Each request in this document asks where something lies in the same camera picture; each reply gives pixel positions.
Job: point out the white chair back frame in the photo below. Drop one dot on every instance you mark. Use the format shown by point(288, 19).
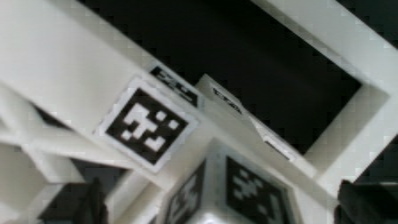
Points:
point(89, 110)

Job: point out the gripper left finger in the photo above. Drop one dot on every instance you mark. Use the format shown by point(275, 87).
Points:
point(76, 206)

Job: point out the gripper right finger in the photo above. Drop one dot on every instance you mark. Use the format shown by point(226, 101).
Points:
point(368, 203)

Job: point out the white U-shaped fence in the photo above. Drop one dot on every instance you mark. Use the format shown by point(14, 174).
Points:
point(362, 56)

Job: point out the white chair leg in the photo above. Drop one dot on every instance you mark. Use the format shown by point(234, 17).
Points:
point(183, 91)
point(224, 99)

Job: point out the white tagged cube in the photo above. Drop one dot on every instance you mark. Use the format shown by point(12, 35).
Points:
point(227, 193)

